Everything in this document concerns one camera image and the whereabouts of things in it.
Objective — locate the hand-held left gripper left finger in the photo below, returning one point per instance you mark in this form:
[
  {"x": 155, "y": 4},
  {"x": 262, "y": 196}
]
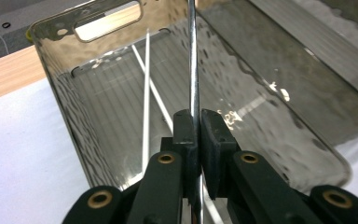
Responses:
[{"x": 188, "y": 140}]

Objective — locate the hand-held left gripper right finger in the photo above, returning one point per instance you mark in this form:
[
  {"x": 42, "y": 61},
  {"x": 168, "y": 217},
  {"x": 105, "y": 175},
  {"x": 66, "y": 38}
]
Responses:
[{"x": 217, "y": 146}]

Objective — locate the white chopstick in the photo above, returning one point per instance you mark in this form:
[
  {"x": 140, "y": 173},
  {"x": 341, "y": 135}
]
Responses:
[
  {"x": 154, "y": 93},
  {"x": 146, "y": 93}
]

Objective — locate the metal chopstick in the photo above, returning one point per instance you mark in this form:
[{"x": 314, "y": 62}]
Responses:
[{"x": 192, "y": 62}]

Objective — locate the transparent grey plastic bin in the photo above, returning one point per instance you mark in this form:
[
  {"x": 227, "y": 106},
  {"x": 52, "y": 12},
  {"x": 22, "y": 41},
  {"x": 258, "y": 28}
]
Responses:
[
  {"x": 105, "y": 109},
  {"x": 323, "y": 77}
]

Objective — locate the white table sheet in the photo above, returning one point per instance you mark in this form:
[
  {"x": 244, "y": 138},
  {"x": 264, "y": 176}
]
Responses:
[{"x": 18, "y": 155}]

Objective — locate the yellow tape roll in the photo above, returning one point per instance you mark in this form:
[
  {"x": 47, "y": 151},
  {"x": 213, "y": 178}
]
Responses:
[{"x": 29, "y": 35}]

